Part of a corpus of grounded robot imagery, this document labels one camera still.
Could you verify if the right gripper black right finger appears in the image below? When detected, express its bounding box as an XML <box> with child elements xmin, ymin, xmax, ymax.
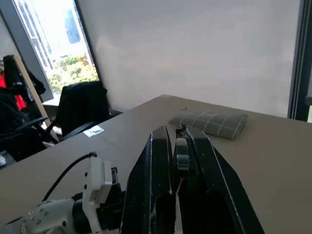
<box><xmin>178</xmin><ymin>125</ymin><xmax>265</xmax><ymax>234</ymax></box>

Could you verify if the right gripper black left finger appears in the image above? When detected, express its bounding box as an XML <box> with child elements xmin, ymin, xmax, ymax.
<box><xmin>121</xmin><ymin>125</ymin><xmax>177</xmax><ymax>234</ymax></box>

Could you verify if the grey checked folded cloth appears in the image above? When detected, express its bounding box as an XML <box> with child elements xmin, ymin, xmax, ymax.
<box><xmin>168</xmin><ymin>110</ymin><xmax>248</xmax><ymax>141</ymax></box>

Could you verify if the black office chair with jacket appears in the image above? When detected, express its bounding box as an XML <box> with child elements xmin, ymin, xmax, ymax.
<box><xmin>54</xmin><ymin>81</ymin><xmax>111</xmax><ymax>142</ymax></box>

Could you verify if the black armrest chair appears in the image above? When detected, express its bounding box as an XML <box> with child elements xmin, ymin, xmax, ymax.
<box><xmin>0</xmin><ymin>92</ymin><xmax>53</xmax><ymax>162</ymax></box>

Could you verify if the light wooden board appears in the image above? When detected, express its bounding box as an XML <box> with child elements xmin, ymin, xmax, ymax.
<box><xmin>12</xmin><ymin>55</ymin><xmax>60</xmax><ymax>143</ymax></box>

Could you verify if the red garment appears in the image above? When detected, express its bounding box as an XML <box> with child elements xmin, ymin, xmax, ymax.
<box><xmin>0</xmin><ymin>70</ymin><xmax>27</xmax><ymax>111</ymax></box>

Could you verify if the black hanging garment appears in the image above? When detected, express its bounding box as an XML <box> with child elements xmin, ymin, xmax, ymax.
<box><xmin>2</xmin><ymin>55</ymin><xmax>46</xmax><ymax>103</ymax></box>

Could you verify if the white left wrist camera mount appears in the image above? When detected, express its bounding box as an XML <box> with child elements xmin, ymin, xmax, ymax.
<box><xmin>82</xmin><ymin>157</ymin><xmax>113</xmax><ymax>234</ymax></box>

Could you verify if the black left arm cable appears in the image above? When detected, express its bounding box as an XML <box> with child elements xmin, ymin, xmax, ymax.
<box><xmin>42</xmin><ymin>151</ymin><xmax>98</xmax><ymax>203</ymax></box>

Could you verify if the window blind bead cord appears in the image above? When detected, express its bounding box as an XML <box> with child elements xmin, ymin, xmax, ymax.
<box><xmin>289</xmin><ymin>0</ymin><xmax>308</xmax><ymax>120</ymax></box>

